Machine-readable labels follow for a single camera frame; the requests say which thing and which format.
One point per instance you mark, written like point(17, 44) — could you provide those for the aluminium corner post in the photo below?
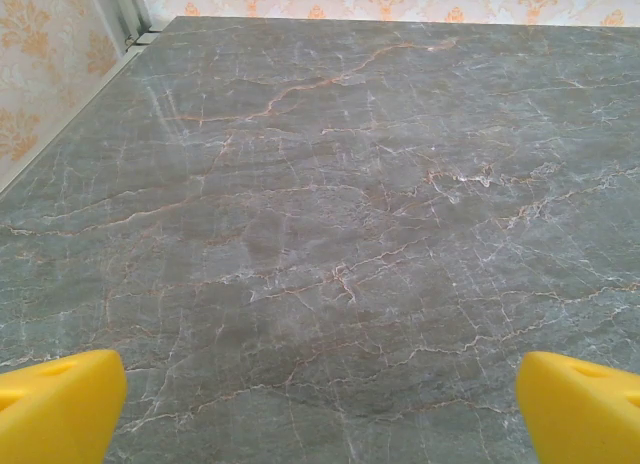
point(131, 14)

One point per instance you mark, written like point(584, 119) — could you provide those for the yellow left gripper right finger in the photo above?
point(585, 414)

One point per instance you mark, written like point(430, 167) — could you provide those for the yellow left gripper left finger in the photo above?
point(55, 409)

